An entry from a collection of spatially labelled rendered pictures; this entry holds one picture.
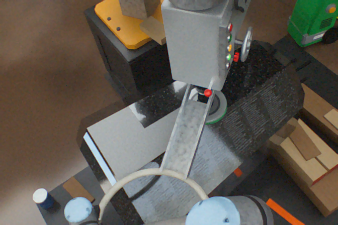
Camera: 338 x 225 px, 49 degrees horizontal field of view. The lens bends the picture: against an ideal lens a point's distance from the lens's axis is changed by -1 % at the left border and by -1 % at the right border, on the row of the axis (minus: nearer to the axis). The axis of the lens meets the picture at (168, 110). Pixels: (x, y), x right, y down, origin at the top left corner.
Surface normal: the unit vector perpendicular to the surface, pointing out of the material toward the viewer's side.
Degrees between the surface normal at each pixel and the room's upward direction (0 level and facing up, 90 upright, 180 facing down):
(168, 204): 45
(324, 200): 0
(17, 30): 0
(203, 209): 40
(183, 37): 90
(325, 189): 0
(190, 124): 16
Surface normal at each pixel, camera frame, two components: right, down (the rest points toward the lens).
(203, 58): -0.36, 0.81
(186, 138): -0.20, -0.29
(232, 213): 0.55, -0.58
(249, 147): 0.33, 0.08
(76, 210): -0.11, -0.65
